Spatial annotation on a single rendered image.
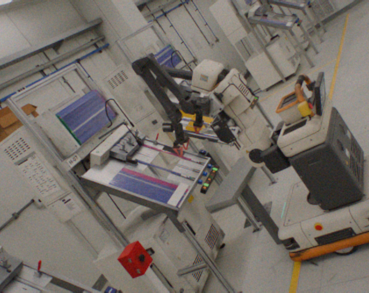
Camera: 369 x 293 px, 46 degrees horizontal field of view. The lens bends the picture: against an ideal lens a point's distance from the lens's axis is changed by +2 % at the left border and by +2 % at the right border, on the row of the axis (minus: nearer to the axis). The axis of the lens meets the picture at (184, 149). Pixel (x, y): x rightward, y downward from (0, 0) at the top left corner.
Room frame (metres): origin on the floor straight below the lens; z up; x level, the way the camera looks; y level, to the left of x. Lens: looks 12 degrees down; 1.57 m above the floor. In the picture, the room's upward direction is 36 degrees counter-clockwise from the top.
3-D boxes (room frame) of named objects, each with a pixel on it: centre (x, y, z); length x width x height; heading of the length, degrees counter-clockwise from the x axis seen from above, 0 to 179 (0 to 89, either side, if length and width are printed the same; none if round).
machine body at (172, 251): (3.24, 0.60, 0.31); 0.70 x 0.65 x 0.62; 146
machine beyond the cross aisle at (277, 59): (7.40, -2.17, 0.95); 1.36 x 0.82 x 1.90; 56
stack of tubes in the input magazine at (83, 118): (3.22, 0.46, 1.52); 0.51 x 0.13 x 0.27; 146
